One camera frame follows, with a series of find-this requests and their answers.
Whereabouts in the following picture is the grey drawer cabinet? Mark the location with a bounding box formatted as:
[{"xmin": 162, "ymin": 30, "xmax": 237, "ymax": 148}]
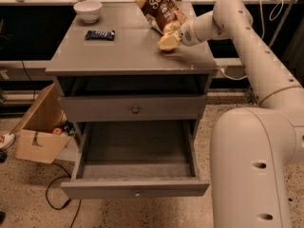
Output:
[{"xmin": 46, "ymin": 3, "xmax": 216, "ymax": 138}]

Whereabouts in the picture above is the open grey lower drawer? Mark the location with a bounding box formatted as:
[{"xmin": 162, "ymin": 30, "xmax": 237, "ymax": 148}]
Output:
[{"xmin": 61, "ymin": 121, "xmax": 210, "ymax": 200}]

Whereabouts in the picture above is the cardboard box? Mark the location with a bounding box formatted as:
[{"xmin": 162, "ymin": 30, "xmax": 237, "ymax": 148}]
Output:
[{"xmin": 11, "ymin": 84, "xmax": 76, "ymax": 163}]

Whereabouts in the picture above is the brown chips bag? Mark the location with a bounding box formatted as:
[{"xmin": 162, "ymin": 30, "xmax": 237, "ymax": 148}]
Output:
[{"xmin": 133, "ymin": 0, "xmax": 188, "ymax": 35}]

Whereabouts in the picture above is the red apple in box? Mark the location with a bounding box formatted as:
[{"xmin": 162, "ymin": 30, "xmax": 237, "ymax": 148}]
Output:
[{"xmin": 52, "ymin": 127, "xmax": 63, "ymax": 135}]

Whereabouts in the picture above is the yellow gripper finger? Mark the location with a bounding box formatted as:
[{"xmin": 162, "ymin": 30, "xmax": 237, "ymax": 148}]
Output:
[
  {"xmin": 163, "ymin": 20, "xmax": 181, "ymax": 34},
  {"xmin": 158, "ymin": 33, "xmax": 181, "ymax": 51}
]

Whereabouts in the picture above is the white red shoe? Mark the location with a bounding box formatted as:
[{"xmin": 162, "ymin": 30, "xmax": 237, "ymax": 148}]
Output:
[{"xmin": 0, "ymin": 133, "xmax": 16, "ymax": 151}]

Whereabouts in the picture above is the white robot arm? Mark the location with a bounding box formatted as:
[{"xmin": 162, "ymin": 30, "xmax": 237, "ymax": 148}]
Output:
[{"xmin": 159, "ymin": 0, "xmax": 304, "ymax": 228}]

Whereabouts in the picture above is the white hanging cable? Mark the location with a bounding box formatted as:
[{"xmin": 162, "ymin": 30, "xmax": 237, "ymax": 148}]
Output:
[{"xmin": 218, "ymin": 0, "xmax": 285, "ymax": 82}]

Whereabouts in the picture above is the black floor cable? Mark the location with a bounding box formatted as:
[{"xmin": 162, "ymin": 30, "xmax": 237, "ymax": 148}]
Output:
[{"xmin": 45, "ymin": 162, "xmax": 82, "ymax": 228}]

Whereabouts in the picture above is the closed grey upper drawer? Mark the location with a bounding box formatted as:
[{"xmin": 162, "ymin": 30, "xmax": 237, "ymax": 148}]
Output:
[{"xmin": 59, "ymin": 95, "xmax": 205, "ymax": 123}]

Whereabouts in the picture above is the white bowl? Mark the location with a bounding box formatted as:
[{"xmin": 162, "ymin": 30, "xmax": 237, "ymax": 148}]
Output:
[{"xmin": 73, "ymin": 0, "xmax": 102, "ymax": 23}]

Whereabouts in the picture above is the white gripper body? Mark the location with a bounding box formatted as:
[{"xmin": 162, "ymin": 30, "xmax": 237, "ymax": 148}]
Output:
[{"xmin": 179, "ymin": 19, "xmax": 201, "ymax": 47}]

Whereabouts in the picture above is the blue snack bar wrapper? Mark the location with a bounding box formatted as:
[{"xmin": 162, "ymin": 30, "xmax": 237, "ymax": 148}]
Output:
[{"xmin": 85, "ymin": 30, "xmax": 115, "ymax": 41}]

